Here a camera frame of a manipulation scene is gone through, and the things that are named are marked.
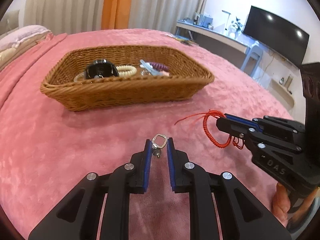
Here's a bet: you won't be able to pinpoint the red string bracelet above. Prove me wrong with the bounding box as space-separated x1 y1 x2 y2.
174 109 247 151

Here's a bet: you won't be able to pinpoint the purple spiral hair tie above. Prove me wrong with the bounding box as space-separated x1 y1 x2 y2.
149 61 170 77

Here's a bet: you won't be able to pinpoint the blue plastic hair clip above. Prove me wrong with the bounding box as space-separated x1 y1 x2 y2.
140 60 163 76

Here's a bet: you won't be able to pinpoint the cream spiral hair tie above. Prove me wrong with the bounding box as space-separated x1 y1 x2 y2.
116 64 138 78

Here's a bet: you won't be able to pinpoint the black wrist watch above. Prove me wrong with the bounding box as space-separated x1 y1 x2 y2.
84 59 119 80

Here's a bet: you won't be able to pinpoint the right hand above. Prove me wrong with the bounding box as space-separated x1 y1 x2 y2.
272 183 319 226

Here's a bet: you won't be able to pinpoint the brown wicker basket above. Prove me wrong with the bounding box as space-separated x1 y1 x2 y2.
40 45 214 112

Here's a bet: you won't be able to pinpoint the white desk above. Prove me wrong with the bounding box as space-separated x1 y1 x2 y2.
176 20 249 69

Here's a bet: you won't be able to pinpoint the light blue chair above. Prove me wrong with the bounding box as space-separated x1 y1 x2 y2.
240 41 264 77

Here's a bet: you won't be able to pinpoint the white plant vase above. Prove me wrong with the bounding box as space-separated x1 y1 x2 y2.
231 17 244 36

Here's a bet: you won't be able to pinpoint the white desk lamp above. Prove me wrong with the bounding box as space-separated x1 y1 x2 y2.
222 10 231 31

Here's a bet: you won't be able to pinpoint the small items on bed edge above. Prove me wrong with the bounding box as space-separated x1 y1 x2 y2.
167 34 199 46

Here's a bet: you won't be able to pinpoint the black television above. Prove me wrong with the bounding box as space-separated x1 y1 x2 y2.
243 6 310 67

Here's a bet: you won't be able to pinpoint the orange curtain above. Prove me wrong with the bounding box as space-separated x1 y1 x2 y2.
101 0 131 30

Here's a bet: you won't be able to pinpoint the beige quilt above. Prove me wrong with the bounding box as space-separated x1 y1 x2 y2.
1 32 54 71

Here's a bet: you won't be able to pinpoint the lilac pillow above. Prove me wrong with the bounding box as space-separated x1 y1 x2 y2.
1 25 51 51

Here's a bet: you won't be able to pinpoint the grey curtain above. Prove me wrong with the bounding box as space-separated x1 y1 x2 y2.
23 0 206 34

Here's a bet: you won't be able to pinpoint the beige bed headboard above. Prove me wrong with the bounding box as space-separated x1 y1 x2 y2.
0 10 20 35

